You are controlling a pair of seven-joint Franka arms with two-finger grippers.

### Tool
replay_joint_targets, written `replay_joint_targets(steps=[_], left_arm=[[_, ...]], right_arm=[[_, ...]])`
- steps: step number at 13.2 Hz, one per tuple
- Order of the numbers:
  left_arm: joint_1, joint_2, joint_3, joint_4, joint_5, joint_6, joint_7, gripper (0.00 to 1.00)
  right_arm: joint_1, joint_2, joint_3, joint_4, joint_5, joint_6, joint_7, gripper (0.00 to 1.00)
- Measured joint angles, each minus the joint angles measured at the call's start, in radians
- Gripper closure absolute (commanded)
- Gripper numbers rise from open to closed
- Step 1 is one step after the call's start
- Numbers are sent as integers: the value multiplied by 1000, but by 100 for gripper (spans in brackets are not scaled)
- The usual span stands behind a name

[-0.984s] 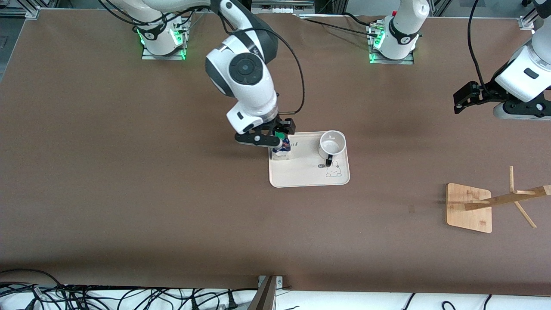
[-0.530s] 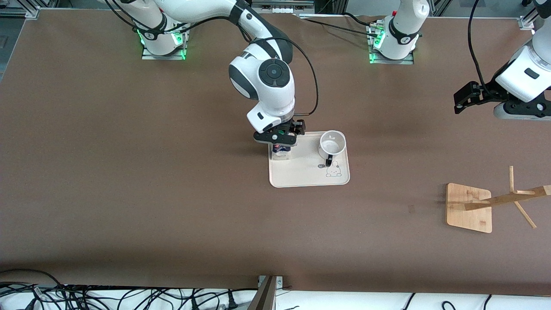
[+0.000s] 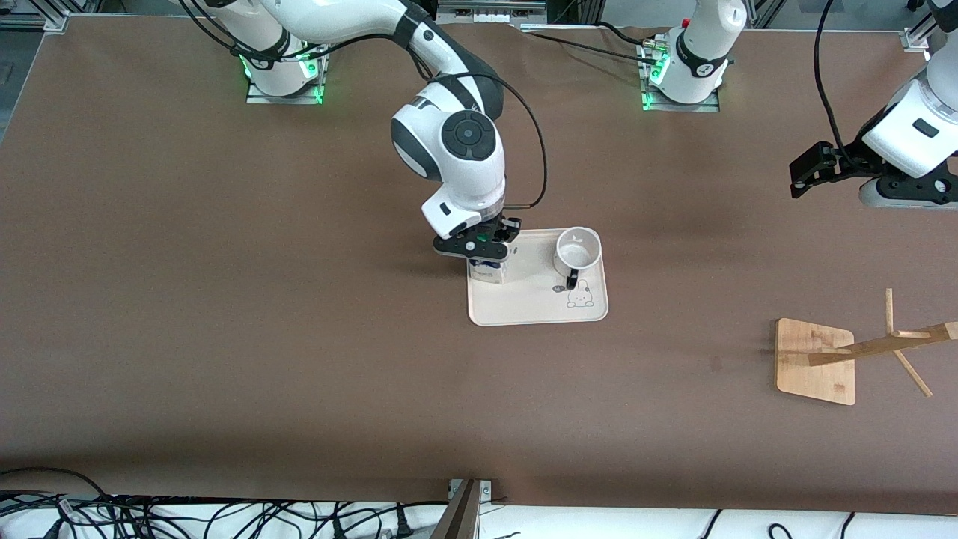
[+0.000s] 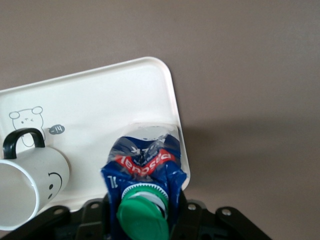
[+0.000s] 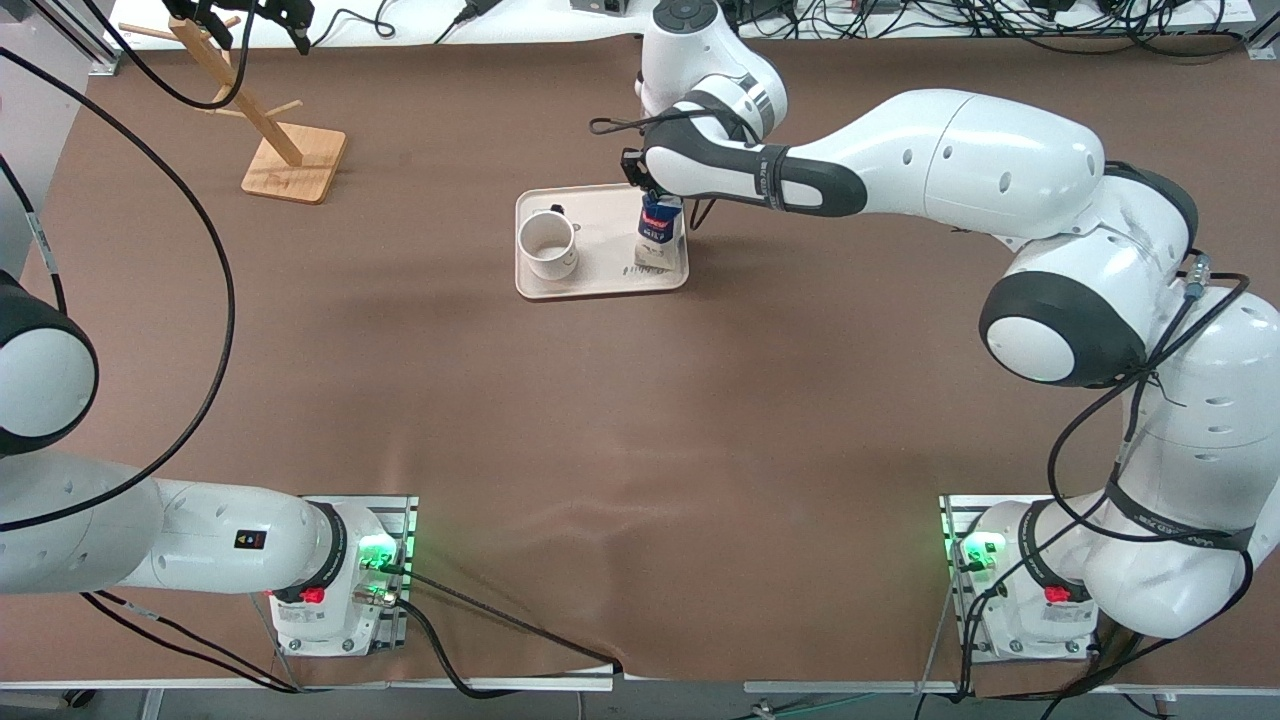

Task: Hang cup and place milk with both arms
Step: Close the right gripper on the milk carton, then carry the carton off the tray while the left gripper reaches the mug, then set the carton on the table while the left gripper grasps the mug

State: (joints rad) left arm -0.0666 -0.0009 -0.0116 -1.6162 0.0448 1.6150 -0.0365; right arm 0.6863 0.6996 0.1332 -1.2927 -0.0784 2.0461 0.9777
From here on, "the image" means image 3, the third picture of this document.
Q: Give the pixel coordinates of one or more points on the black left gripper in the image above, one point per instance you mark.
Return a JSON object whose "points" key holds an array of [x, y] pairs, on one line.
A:
{"points": [[851, 161]]}

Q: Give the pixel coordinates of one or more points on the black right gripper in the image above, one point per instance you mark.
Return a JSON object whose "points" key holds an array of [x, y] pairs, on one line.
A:
{"points": [[510, 227]]}

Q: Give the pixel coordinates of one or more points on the blue milk carton green cap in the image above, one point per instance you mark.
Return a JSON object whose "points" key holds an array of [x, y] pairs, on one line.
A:
{"points": [[490, 273]]}

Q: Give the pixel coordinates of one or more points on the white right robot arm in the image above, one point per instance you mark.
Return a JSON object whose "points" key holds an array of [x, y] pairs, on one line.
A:
{"points": [[464, 165]]}

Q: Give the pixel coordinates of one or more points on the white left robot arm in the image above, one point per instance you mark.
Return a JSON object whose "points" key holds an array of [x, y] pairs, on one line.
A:
{"points": [[703, 37]]}

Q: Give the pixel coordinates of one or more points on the wooden cup rack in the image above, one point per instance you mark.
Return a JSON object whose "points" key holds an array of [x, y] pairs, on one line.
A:
{"points": [[816, 374]]}

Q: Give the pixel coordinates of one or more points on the beige rabbit print tray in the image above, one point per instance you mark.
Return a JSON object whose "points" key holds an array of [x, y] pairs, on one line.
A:
{"points": [[524, 299]]}

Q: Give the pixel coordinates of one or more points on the grey power strip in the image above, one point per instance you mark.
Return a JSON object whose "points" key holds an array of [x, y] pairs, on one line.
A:
{"points": [[490, 13]]}

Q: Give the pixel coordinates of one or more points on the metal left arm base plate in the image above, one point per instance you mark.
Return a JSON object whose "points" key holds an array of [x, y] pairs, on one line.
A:
{"points": [[707, 107]]}

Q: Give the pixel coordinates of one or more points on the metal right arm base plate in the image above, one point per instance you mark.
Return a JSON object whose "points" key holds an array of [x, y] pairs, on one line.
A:
{"points": [[258, 98]]}

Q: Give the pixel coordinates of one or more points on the metal camera post bracket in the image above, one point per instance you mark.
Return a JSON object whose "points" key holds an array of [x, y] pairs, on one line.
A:
{"points": [[460, 516]]}

